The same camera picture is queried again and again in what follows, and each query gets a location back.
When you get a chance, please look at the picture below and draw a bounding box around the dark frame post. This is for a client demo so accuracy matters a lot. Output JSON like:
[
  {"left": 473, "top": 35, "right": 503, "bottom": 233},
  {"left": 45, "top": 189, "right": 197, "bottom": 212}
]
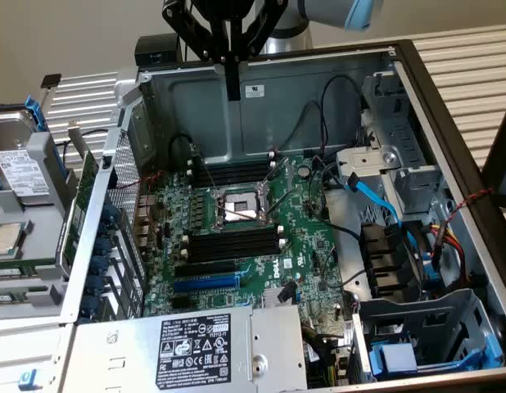
[{"left": 480, "top": 92, "right": 506, "bottom": 210}]

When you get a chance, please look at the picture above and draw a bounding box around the red yellow wire bundle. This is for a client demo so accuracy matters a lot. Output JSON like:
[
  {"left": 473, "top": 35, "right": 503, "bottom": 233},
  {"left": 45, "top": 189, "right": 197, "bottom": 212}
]
[{"left": 427, "top": 220, "right": 469, "bottom": 287}]

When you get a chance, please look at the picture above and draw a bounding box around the thin black wire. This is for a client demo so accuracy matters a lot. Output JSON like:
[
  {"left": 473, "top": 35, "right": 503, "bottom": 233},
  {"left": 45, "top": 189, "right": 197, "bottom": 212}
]
[{"left": 319, "top": 75, "right": 367, "bottom": 159}]

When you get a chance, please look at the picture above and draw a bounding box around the green graphics card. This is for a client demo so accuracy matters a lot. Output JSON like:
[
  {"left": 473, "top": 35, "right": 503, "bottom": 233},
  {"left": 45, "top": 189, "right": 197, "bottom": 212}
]
[{"left": 62, "top": 118, "right": 99, "bottom": 265}]

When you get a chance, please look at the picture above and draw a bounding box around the black RAM slot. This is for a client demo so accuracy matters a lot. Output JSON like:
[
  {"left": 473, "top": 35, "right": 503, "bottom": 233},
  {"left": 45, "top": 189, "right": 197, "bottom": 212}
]
[
  {"left": 193, "top": 160, "right": 274, "bottom": 176},
  {"left": 189, "top": 246, "right": 286, "bottom": 264},
  {"left": 193, "top": 172, "right": 276, "bottom": 188},
  {"left": 188, "top": 240, "right": 284, "bottom": 257},
  {"left": 193, "top": 155, "right": 274, "bottom": 170},
  {"left": 186, "top": 226, "right": 281, "bottom": 244},
  {"left": 193, "top": 166, "right": 275, "bottom": 182},
  {"left": 187, "top": 233, "right": 282, "bottom": 251}
]

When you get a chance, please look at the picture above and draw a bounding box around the silver hard disk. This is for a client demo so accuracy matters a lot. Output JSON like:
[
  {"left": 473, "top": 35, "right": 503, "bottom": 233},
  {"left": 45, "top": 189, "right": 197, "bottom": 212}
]
[{"left": 0, "top": 109, "right": 52, "bottom": 206}]

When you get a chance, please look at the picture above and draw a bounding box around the open metal PC case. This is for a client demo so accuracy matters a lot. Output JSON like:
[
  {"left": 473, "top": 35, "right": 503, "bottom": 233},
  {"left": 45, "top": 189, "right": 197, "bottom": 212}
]
[{"left": 58, "top": 38, "right": 506, "bottom": 393}]

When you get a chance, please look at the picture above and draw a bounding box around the grey parts rack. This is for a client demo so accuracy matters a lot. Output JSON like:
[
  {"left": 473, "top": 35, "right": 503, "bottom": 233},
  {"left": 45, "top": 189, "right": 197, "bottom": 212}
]
[{"left": 0, "top": 96, "right": 80, "bottom": 320}]

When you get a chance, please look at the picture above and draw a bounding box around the blue flat wire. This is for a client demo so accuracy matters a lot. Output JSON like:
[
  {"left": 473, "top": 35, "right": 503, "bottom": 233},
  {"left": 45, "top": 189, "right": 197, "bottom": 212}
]
[{"left": 346, "top": 171, "right": 420, "bottom": 246}]

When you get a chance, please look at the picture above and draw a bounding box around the blue disk tray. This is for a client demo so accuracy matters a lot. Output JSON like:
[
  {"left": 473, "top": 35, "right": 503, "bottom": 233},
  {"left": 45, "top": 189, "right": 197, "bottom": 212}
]
[{"left": 369, "top": 333, "right": 504, "bottom": 377}]

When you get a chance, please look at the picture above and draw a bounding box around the black box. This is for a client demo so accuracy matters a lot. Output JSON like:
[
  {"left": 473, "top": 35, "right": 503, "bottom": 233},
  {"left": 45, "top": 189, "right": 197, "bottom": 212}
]
[{"left": 133, "top": 34, "right": 181, "bottom": 69}]

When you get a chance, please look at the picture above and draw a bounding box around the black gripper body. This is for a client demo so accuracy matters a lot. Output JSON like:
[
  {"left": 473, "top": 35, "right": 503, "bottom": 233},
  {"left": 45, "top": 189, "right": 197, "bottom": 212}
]
[{"left": 189, "top": 0, "right": 260, "bottom": 22}]

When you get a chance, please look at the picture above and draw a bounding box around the metal CPU socket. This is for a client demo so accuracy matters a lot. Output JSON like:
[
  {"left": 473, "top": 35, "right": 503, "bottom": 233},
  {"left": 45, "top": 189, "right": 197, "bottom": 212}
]
[{"left": 211, "top": 179, "right": 277, "bottom": 234}]

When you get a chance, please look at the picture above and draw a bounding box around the red black twisted wire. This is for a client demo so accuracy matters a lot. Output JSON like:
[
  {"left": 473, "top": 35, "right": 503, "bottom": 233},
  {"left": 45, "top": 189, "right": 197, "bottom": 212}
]
[
  {"left": 452, "top": 186, "right": 496, "bottom": 210},
  {"left": 113, "top": 171, "right": 164, "bottom": 192}
]

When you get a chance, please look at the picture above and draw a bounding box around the long black expansion slot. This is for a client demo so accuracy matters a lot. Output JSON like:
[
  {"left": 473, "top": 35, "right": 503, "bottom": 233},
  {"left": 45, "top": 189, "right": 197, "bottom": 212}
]
[{"left": 174, "top": 261, "right": 237, "bottom": 278}]

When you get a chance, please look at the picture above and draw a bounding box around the green motherboard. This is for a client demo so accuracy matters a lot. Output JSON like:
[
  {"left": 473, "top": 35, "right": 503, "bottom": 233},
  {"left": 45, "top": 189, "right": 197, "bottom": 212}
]
[{"left": 142, "top": 153, "right": 348, "bottom": 341}]

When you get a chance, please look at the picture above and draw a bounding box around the silver power supply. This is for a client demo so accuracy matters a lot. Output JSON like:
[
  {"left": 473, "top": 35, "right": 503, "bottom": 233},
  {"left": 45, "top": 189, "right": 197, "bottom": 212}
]
[{"left": 68, "top": 305, "right": 309, "bottom": 393}]

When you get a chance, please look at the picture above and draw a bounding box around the silver CPU chip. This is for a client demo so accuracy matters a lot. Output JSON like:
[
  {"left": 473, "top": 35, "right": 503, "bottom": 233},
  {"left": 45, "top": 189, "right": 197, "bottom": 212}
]
[{"left": 0, "top": 223, "right": 25, "bottom": 257}]

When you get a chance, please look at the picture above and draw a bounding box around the metal locking lever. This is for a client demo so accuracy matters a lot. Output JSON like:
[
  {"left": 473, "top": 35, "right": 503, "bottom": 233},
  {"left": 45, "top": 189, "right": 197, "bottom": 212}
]
[
  {"left": 268, "top": 188, "right": 298, "bottom": 217},
  {"left": 263, "top": 157, "right": 290, "bottom": 185}
]

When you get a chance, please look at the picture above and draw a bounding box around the grey disk bay cage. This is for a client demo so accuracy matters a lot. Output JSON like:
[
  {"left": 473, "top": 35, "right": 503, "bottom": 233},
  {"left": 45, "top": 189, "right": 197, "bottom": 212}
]
[{"left": 357, "top": 288, "right": 506, "bottom": 384}]

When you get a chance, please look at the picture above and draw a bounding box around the blue case latch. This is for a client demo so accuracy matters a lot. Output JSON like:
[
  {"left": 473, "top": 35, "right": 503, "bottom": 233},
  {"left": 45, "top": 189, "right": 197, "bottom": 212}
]
[{"left": 18, "top": 368, "right": 38, "bottom": 390}]

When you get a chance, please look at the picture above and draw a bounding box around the blue expansion slot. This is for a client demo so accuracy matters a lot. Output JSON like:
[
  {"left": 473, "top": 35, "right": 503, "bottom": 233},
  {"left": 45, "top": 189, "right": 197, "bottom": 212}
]
[{"left": 173, "top": 274, "right": 241, "bottom": 293}]

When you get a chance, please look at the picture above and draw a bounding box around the blue disk carrier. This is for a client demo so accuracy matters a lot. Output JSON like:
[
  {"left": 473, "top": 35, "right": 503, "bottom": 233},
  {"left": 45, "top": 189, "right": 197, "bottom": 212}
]
[{"left": 23, "top": 96, "right": 70, "bottom": 181}]

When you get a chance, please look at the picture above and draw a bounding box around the metal disk bay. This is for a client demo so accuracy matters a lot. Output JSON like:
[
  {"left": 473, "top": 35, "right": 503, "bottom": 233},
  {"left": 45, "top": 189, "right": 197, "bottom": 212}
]
[{"left": 336, "top": 145, "right": 445, "bottom": 216}]

